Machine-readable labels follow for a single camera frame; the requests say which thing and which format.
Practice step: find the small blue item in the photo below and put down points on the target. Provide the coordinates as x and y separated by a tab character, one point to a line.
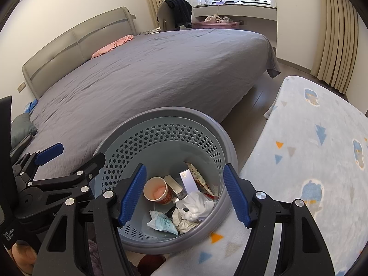
31	105

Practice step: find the grey bed headboard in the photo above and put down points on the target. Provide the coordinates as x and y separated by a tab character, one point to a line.
72	40

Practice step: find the pink basin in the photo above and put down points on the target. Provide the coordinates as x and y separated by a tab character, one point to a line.
215	26

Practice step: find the red printed paper cup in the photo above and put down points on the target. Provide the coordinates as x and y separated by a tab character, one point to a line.
166	199

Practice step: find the grey bed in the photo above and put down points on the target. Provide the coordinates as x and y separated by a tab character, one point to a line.
143	77

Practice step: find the purple fleece clothing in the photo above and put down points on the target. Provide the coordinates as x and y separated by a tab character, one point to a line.
95	258

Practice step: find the dark red cloth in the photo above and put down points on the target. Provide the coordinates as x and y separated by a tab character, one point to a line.
152	266

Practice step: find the cream snack wrapper red ends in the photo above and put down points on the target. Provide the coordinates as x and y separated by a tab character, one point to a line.
202	182

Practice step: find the white tissue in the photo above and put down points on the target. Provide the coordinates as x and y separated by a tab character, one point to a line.
195	204

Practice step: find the grey perforated waste basket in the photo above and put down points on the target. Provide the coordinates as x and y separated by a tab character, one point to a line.
172	113

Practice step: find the person's left hand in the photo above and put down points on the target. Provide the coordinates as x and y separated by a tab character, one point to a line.
23	257

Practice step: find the pile of pale clothes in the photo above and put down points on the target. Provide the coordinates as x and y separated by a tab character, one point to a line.
215	19

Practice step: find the pink cloth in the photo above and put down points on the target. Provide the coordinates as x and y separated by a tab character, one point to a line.
115	44

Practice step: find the light blue wipes packet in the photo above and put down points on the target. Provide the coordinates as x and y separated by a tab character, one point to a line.
164	222

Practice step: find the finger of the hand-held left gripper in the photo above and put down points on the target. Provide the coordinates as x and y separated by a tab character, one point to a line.
49	153
86	169

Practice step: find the long purple box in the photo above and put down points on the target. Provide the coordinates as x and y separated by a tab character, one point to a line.
188	182

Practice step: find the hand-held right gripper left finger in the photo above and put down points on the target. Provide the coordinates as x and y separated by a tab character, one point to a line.
133	195

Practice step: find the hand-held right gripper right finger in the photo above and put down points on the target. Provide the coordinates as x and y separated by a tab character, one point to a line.
234	195

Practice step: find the white window ledge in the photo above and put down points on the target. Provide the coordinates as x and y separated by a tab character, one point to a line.
253	11

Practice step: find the black garment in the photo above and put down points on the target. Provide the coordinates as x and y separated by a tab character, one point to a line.
181	11

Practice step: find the grey green pillow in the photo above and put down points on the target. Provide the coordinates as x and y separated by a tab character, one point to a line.
23	126

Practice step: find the wall socket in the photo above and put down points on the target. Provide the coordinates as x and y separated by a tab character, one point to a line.
21	87

